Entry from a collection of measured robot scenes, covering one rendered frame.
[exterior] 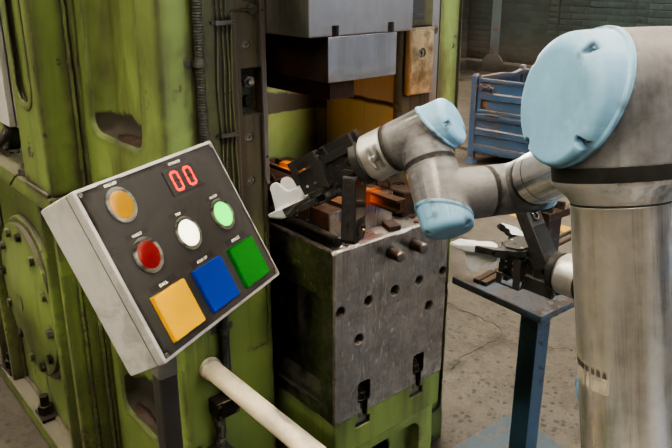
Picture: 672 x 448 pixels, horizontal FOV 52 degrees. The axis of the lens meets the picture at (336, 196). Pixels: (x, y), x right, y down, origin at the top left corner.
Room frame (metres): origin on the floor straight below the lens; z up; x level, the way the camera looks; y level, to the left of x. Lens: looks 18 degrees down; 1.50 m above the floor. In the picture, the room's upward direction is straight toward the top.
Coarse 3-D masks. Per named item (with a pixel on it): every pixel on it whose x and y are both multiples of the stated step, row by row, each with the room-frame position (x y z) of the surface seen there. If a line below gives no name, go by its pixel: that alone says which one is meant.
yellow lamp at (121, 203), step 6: (114, 192) 0.98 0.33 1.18; (120, 192) 0.99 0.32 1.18; (114, 198) 0.97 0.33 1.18; (120, 198) 0.98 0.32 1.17; (126, 198) 0.99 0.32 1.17; (114, 204) 0.96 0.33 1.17; (120, 204) 0.97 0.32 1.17; (126, 204) 0.98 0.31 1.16; (132, 204) 0.99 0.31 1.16; (114, 210) 0.96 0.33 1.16; (120, 210) 0.96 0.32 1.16; (126, 210) 0.97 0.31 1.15; (132, 210) 0.98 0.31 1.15; (120, 216) 0.96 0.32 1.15; (126, 216) 0.97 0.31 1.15
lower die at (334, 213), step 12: (288, 156) 1.89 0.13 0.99; (276, 168) 1.76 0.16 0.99; (324, 204) 1.51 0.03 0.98; (336, 204) 1.49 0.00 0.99; (300, 216) 1.52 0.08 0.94; (312, 216) 1.49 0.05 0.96; (324, 216) 1.45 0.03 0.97; (336, 216) 1.46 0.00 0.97; (372, 216) 1.53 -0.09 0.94; (384, 216) 1.56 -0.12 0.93; (324, 228) 1.46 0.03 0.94; (336, 228) 1.46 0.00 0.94
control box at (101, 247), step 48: (96, 192) 0.95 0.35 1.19; (144, 192) 1.03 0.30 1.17; (192, 192) 1.11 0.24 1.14; (96, 240) 0.91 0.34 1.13; (144, 240) 0.97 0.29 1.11; (240, 240) 1.14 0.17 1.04; (96, 288) 0.91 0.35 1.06; (144, 288) 0.92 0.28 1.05; (192, 288) 0.99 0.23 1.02; (240, 288) 1.07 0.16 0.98; (144, 336) 0.88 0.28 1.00; (192, 336) 0.93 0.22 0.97
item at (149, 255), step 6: (138, 246) 0.95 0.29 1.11; (144, 246) 0.96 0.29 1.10; (150, 246) 0.97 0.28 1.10; (156, 246) 0.98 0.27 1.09; (138, 252) 0.94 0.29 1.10; (144, 252) 0.95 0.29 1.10; (150, 252) 0.96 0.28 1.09; (156, 252) 0.97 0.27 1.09; (144, 258) 0.94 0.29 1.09; (150, 258) 0.95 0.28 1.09; (156, 258) 0.96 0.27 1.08; (144, 264) 0.94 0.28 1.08; (150, 264) 0.95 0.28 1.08; (156, 264) 0.96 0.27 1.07
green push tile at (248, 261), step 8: (248, 240) 1.14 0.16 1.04; (232, 248) 1.10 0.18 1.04; (240, 248) 1.11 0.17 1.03; (248, 248) 1.13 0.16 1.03; (256, 248) 1.15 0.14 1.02; (232, 256) 1.09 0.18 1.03; (240, 256) 1.10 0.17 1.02; (248, 256) 1.12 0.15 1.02; (256, 256) 1.13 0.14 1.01; (240, 264) 1.09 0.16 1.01; (248, 264) 1.11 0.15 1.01; (256, 264) 1.12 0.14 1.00; (264, 264) 1.14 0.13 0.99; (240, 272) 1.08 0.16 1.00; (248, 272) 1.10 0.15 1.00; (256, 272) 1.11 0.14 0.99; (264, 272) 1.13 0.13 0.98; (248, 280) 1.08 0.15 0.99; (256, 280) 1.10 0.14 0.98
